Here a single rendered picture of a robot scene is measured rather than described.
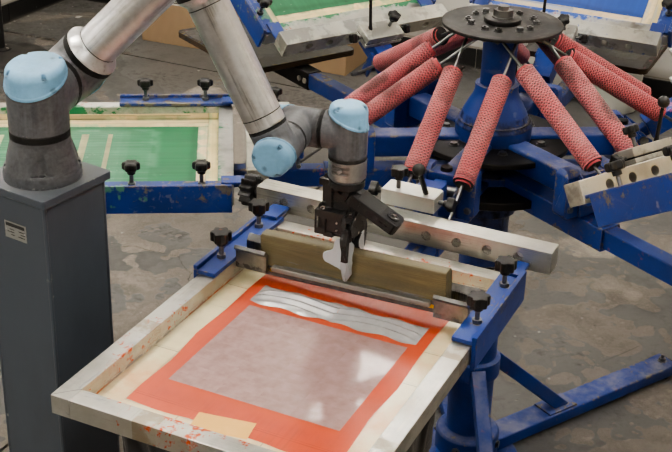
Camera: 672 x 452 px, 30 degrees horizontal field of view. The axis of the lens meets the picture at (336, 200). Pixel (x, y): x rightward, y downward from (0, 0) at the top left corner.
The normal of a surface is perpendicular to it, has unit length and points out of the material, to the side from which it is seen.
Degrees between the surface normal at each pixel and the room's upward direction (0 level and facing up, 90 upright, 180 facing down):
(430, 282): 90
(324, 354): 0
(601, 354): 0
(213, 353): 0
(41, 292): 90
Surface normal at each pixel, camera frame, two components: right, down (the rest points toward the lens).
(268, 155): -0.26, 0.41
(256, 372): 0.03, -0.90
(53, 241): 0.84, 0.26
